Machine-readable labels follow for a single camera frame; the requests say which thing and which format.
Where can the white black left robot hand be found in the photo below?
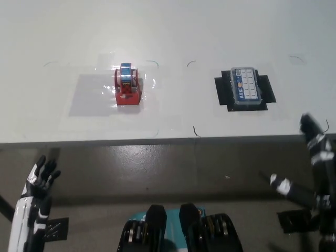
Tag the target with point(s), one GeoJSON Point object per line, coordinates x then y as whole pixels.
{"type": "Point", "coordinates": [25, 223]}

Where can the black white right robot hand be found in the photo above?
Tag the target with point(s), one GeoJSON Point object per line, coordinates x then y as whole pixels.
{"type": "Point", "coordinates": [324, 170]}

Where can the clear plastic screw box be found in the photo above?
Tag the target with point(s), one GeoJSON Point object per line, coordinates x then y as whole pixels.
{"type": "Point", "coordinates": [246, 86]}

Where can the black floor tape patch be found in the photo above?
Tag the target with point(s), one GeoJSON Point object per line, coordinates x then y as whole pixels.
{"type": "Point", "coordinates": [294, 221]}
{"type": "Point", "coordinates": [56, 228]}

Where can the black tape patch on table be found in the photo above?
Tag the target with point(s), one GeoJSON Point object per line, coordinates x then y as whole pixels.
{"type": "Point", "coordinates": [223, 92]}

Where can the clear glossy tape sheet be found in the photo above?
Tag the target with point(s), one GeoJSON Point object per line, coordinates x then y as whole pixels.
{"type": "Point", "coordinates": [89, 97]}

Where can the red tape dispenser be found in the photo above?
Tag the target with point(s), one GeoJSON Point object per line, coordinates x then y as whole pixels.
{"type": "Point", "coordinates": [127, 97]}

